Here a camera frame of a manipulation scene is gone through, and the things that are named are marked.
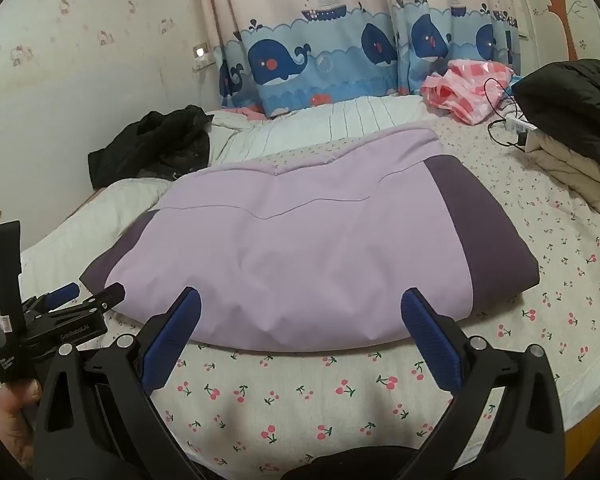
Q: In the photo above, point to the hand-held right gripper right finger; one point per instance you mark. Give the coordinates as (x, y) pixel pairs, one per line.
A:
(430, 345)

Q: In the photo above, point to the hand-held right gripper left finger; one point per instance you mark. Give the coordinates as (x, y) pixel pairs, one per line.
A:
(167, 345)

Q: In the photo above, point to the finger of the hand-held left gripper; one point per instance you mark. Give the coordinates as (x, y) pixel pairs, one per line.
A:
(102, 300)
(62, 292)

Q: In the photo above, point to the purple two-tone garment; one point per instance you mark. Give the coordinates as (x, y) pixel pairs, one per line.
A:
(305, 260)

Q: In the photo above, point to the person's left hand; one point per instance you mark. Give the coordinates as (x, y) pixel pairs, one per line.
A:
(15, 420)

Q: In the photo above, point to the white quilt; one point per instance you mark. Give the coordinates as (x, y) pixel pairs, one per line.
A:
(80, 225)

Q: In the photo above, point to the cherry print bed sheet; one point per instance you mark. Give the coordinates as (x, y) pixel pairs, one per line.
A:
(330, 395)

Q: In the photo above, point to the cream padded jacket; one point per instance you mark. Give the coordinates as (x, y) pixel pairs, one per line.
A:
(565, 165)

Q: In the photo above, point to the white power strip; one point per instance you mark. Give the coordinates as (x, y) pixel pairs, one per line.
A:
(517, 123)

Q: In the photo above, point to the white striped blanket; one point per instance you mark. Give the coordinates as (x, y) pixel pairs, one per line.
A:
(330, 120)

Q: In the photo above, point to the pink checked cloth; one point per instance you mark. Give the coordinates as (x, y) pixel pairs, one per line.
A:
(455, 90)

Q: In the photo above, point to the black down jacket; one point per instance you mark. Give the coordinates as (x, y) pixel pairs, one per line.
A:
(570, 100)

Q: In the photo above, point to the whale print curtain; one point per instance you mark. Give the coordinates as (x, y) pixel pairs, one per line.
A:
(305, 60)

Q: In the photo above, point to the white wall socket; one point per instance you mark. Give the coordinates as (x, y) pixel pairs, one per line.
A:
(200, 51)

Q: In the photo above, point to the tree wall sticker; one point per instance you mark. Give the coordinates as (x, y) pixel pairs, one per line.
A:
(562, 10)

